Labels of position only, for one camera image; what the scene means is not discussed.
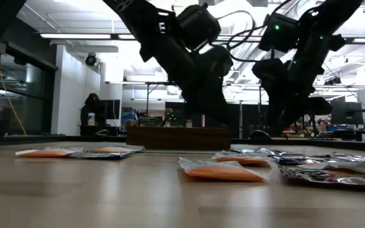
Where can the wooden three-compartment tray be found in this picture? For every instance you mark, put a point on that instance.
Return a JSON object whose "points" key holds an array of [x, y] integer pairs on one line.
{"points": [[179, 139]]}

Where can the dark purple tea packet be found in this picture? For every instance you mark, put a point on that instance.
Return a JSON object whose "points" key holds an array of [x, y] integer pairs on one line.
{"points": [[100, 155], [293, 160], [258, 151]]}

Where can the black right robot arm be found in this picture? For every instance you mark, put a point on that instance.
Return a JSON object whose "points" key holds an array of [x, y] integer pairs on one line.
{"points": [[322, 25]]}

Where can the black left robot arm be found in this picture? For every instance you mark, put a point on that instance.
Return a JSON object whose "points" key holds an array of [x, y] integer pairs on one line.
{"points": [[157, 38]]}

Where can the person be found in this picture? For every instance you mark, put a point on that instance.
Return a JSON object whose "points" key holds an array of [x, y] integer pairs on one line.
{"points": [[91, 107], [169, 112]]}

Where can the black office chair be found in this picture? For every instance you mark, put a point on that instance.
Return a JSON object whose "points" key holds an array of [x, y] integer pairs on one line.
{"points": [[260, 134], [102, 133]]}

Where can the blue storage bin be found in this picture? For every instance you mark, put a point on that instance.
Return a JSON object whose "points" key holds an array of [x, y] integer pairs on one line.
{"points": [[333, 128]]}

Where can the black computer monitor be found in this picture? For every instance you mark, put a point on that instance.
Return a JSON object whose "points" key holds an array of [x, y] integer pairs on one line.
{"points": [[346, 112], [112, 109]]}

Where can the white wipes canister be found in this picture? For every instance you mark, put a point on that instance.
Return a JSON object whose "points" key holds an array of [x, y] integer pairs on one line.
{"points": [[91, 119]]}

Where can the round black ceiling speaker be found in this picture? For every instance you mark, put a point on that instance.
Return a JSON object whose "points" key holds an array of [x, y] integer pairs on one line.
{"points": [[90, 59]]}

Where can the black partition wall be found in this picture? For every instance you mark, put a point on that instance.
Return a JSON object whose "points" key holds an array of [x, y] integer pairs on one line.
{"points": [[247, 118]]}

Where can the black metal table frame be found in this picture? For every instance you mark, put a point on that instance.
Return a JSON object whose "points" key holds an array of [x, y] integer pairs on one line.
{"points": [[59, 138]]}

